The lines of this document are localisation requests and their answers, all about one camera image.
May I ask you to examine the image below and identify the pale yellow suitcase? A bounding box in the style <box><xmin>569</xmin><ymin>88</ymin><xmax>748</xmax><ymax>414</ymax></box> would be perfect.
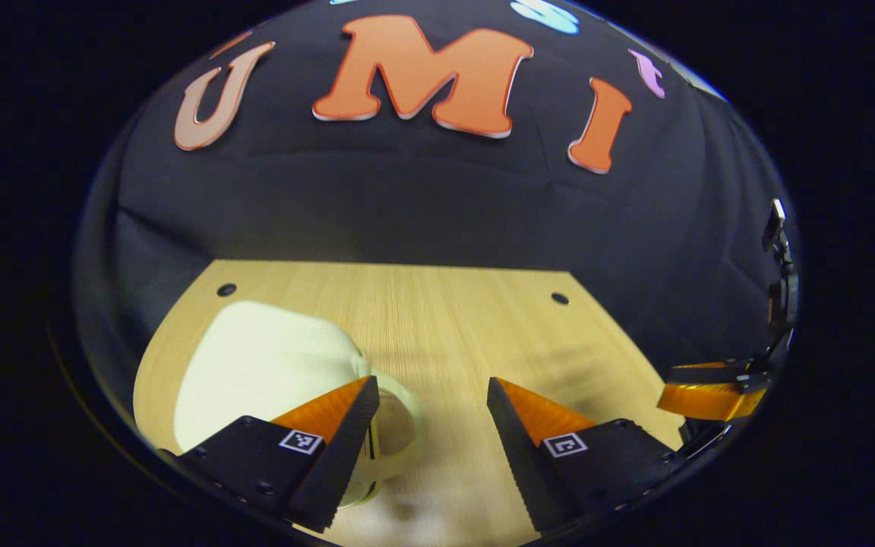
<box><xmin>172</xmin><ymin>300</ymin><xmax>425</xmax><ymax>510</ymax></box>

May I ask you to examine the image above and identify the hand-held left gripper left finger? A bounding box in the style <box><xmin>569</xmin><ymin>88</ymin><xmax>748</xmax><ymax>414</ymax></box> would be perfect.
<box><xmin>160</xmin><ymin>375</ymin><xmax>382</xmax><ymax>535</ymax></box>

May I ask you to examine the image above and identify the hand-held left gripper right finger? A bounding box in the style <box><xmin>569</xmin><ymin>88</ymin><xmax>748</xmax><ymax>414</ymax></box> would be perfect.
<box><xmin>486</xmin><ymin>376</ymin><xmax>680</xmax><ymax>536</ymax></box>

